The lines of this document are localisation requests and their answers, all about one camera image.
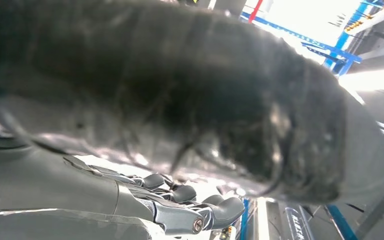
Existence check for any white car with red stripe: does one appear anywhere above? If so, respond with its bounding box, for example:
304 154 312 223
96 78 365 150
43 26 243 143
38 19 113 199
244 0 362 61

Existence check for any blue metal shelving rack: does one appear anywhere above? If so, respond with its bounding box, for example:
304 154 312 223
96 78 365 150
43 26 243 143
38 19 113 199
239 0 384 77

